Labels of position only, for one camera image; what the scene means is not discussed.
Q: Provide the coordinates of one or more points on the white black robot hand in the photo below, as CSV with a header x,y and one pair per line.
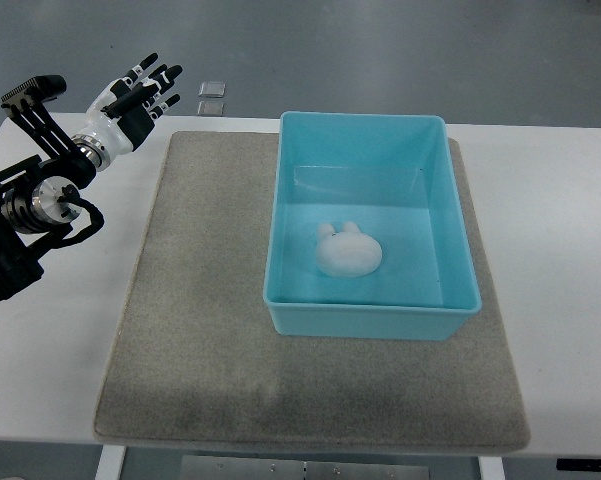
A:
x,y
124,114

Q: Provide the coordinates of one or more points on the white rabbit head toy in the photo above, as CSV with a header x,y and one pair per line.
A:
x,y
347,253

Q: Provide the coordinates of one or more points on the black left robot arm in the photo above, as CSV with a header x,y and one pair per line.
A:
x,y
41,207

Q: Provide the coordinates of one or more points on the blue plastic box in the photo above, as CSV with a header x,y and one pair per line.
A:
x,y
392,175

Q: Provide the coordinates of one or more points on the lower floor socket plate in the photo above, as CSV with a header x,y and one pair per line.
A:
x,y
210,108

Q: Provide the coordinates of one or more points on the floor socket plate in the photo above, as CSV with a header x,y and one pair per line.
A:
x,y
212,89
210,108

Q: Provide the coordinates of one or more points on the upper floor socket plate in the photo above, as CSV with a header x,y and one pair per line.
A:
x,y
212,89

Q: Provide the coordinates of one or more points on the grey felt mat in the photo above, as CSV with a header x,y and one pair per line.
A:
x,y
197,362

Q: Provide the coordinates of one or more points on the white left table leg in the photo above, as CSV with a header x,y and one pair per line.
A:
x,y
110,463

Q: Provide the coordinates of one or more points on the white table leg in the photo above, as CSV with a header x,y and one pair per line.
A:
x,y
491,468
110,463

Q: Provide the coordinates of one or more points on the white right table leg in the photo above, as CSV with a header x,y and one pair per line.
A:
x,y
491,468

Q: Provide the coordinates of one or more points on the black table control panel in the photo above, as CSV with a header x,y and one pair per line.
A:
x,y
579,465

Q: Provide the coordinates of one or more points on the metal table base plate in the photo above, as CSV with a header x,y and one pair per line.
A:
x,y
207,467

